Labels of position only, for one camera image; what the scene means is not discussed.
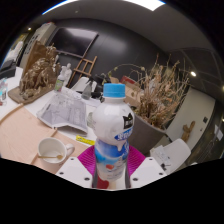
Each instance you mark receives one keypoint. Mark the black machine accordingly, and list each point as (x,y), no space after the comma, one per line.
(8,70)

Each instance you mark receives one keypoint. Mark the dried plant in grey pot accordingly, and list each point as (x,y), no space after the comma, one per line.
(143,136)

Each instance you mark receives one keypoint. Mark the small white plaster figure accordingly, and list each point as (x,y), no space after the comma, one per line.
(66,73)

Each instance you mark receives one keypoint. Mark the white green-labelled bottle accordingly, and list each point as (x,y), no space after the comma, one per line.
(59,85)

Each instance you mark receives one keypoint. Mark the wooden figure sculpture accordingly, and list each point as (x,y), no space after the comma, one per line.
(188,131)

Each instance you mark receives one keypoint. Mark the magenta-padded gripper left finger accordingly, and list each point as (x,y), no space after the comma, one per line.
(76,170)

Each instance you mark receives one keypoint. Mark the white ceramic mug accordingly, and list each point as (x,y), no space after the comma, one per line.
(50,146)

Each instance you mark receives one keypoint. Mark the round ceiling spotlight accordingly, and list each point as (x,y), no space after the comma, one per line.
(193,73)

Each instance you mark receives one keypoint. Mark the pale wooden board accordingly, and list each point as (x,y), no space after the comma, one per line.
(20,133)

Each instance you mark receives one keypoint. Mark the wooden easel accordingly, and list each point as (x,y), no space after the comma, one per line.
(83,68)

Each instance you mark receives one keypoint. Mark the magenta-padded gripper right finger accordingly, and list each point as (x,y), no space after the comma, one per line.
(146,170)

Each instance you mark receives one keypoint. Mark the brown cardboard box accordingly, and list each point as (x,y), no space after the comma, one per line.
(133,96)

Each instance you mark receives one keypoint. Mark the white cabinet with pictures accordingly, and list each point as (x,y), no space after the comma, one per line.
(35,36)

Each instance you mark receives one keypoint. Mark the black desktop appliance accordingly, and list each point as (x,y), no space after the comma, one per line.
(99,85)

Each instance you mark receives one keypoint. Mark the white chair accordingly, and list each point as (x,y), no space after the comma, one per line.
(79,85)
(180,150)

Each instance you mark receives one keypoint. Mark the brown relief sculpture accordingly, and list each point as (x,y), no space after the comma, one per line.
(36,76)

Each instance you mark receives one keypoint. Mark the white blue-capped drink bottle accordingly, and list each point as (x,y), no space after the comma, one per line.
(113,123)

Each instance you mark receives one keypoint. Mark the grey spray bottle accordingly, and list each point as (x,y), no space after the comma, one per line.
(87,91)

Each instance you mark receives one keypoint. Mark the open printed booklet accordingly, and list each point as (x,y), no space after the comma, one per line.
(63,113)

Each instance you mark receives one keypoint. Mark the stack of papers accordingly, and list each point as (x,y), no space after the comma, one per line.
(161,156)

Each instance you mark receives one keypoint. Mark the small yellow strip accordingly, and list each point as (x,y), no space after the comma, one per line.
(85,140)

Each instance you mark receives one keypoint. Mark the black wall screen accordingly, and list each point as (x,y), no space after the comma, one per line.
(73,40)

